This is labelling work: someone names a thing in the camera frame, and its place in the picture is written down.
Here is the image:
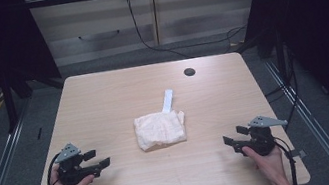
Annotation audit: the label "long black floor cable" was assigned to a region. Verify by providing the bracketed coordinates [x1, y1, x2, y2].
[125, 0, 250, 69]

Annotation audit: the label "black cables by rail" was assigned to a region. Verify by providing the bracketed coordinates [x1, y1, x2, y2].
[256, 47, 307, 134]

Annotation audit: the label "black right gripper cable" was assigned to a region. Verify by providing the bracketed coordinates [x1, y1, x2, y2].
[272, 133, 301, 185]

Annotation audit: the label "grey tape strip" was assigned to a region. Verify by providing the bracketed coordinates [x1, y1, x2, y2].
[288, 147, 308, 161]

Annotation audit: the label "small black floor item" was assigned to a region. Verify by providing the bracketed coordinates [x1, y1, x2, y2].
[35, 126, 45, 141]

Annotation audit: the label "round black table grommet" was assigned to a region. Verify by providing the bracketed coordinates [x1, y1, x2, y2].
[182, 66, 197, 78]

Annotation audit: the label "person's right hand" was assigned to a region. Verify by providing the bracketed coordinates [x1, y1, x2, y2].
[240, 139, 290, 185]

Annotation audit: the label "cream printed cloth with label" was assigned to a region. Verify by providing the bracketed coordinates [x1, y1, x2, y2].
[128, 86, 191, 153]

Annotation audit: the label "beige cabinet with handle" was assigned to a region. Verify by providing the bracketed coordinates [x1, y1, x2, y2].
[24, 0, 163, 71]

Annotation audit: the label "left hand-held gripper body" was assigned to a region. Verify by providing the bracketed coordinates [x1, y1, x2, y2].
[51, 140, 90, 185]

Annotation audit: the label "black metal stand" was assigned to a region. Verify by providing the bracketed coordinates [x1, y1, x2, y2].
[0, 73, 22, 134]

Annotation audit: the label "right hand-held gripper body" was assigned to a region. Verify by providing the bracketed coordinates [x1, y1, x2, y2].
[240, 111, 294, 160]

